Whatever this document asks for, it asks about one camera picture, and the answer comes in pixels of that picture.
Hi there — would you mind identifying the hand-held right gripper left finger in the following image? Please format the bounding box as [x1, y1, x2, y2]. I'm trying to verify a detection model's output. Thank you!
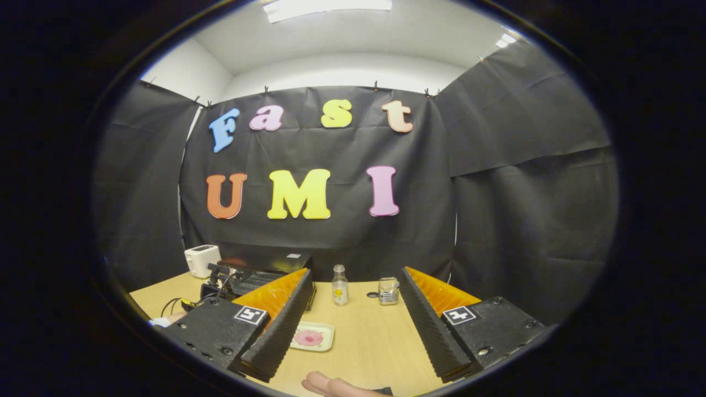
[162, 267, 314, 383]

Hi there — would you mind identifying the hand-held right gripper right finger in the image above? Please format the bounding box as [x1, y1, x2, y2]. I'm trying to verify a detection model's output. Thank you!
[398, 266, 548, 383]

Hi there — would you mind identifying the black electric oven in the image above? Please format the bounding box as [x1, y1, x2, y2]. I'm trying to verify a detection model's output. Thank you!
[218, 253, 318, 312]

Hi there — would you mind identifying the white rectangular food tray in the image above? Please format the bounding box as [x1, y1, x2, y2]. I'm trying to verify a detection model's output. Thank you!
[290, 321, 335, 352]

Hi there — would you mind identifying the white toaster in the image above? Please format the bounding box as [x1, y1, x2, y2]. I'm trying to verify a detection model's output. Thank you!
[184, 245, 222, 278]

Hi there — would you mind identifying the small ribbed glass jar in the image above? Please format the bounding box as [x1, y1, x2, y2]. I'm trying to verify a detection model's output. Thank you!
[378, 277, 400, 305]

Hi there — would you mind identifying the small glass bottle yellow label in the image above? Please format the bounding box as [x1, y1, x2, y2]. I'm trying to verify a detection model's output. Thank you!
[331, 264, 349, 307]

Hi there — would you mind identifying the black backdrop cloth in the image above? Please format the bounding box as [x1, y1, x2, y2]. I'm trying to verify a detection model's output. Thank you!
[91, 39, 619, 326]

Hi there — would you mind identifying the large ceiling light panel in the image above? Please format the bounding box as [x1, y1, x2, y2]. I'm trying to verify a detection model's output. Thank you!
[262, 0, 393, 24]

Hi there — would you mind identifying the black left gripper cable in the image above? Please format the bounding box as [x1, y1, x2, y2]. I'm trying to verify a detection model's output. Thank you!
[161, 297, 206, 318]

